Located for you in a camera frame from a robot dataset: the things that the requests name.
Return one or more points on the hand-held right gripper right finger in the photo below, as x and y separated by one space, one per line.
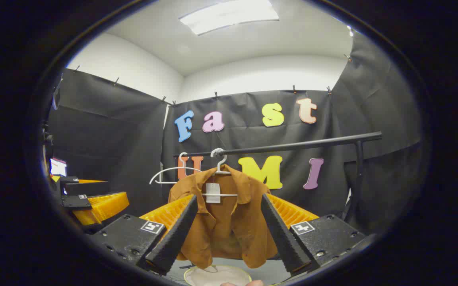
284 238

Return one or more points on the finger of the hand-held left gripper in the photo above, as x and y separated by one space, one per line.
90 187
105 204

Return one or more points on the white laundry hamper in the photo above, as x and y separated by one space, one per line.
221 276

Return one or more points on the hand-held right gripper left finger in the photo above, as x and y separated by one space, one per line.
173 238

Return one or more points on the ceiling light panel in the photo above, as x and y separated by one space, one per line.
229 16

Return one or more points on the brown shirt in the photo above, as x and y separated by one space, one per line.
229 230

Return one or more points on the thick white clothes hanger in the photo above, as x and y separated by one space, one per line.
225 195

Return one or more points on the thin white clothes hanger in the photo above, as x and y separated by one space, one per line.
181 167

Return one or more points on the black clothes rail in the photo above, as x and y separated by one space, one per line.
292 146

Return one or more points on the black backdrop cloth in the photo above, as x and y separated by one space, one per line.
133 139

